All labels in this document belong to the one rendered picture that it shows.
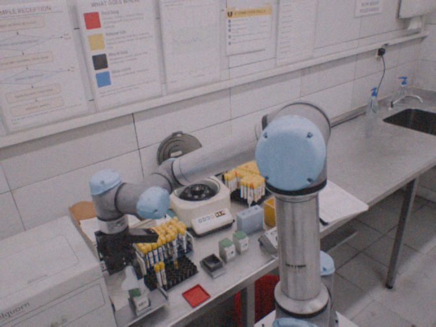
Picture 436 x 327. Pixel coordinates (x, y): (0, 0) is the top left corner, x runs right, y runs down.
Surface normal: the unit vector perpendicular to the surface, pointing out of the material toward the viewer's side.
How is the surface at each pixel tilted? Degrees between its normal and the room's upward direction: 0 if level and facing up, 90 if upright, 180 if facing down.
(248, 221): 90
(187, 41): 93
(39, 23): 93
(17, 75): 93
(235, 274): 0
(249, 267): 0
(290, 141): 81
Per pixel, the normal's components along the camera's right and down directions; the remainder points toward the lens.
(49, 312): 0.59, 0.33
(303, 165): -0.40, 0.29
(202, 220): 0.14, -0.64
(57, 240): -0.06, -0.89
